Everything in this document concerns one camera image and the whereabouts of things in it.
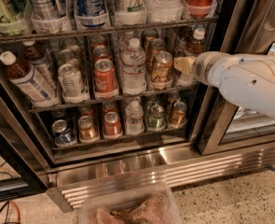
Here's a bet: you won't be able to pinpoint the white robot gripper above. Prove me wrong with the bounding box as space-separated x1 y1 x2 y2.
173 51 232 87

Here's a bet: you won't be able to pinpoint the tea bottle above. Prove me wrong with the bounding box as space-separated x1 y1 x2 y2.
173 26 193 57
174 27 205 87
23 41 56 89
0 51 59 107

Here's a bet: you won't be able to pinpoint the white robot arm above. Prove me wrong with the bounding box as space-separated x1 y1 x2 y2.
173 51 275 119

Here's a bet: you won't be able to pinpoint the clear water bottle middle shelf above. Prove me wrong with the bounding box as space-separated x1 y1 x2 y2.
122 38 146 95

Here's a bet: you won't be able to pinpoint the clear water bottle shelf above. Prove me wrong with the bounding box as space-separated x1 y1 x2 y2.
125 101 144 135
122 38 146 95

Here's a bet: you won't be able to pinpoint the green can bottom shelf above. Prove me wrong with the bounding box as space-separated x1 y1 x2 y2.
147 105 166 131

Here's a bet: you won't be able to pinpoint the clear bottle top shelf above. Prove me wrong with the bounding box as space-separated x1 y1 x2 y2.
144 0 183 23

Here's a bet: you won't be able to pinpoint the clear water bottle bottom shelf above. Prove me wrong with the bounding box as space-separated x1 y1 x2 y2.
125 101 144 135

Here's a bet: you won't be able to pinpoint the white orange bottle top shelf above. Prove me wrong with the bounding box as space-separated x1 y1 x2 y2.
114 0 146 25

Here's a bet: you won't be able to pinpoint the blue white can top shelf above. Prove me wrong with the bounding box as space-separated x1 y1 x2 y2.
75 0 109 30

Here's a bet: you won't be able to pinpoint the silver can middle shelf front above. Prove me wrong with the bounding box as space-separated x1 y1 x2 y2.
58 63 88 104

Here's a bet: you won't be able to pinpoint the silver can shelf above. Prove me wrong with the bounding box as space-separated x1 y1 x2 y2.
57 38 81 65
29 0 71 34
58 63 88 104

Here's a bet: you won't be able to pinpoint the silver can middle shelf rear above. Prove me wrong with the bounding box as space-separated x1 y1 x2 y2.
57 38 81 65

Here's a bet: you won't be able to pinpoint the blue can bottom shelf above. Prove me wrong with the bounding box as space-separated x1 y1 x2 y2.
51 119 76 147

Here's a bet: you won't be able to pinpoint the silver can top shelf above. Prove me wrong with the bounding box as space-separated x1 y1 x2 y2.
29 0 71 34

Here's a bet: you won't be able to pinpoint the fridge vent grille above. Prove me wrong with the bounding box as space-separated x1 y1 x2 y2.
47 140 275 212

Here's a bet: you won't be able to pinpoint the green bottle top shelf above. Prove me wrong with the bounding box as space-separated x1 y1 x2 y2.
0 0 31 36

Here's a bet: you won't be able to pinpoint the fridge door left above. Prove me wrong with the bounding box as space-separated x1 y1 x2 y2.
0 96 48 202

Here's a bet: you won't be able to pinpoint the gold can middle front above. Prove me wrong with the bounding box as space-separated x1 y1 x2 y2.
149 51 173 90

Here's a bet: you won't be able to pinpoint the gold can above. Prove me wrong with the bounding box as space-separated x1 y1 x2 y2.
149 51 173 90
78 116 99 143
142 29 158 51
169 102 187 127
146 38 166 71

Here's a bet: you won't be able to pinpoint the gold can bottom right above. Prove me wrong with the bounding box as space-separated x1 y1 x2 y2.
169 102 187 127

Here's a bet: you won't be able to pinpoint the gold can middle rear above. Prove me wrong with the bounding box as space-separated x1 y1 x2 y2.
142 29 158 51

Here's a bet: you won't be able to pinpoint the red cola can front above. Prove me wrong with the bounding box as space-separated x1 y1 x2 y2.
93 59 117 93

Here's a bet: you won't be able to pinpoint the red cola can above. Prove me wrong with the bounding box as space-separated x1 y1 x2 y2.
93 59 117 93
89 35 108 49
92 46 112 63

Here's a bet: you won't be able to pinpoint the red cola can rear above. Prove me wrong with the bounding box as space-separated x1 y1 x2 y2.
89 35 108 49

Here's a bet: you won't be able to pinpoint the red can bottom front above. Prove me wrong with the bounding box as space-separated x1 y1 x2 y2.
103 112 122 137

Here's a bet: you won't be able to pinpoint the gold can bottom left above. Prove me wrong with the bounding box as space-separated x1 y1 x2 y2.
78 116 99 143

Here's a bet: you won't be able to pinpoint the clear plastic container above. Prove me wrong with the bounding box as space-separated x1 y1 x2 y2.
79 183 183 224

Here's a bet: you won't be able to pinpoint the orange black cables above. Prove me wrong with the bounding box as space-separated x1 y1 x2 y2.
0 199 21 224

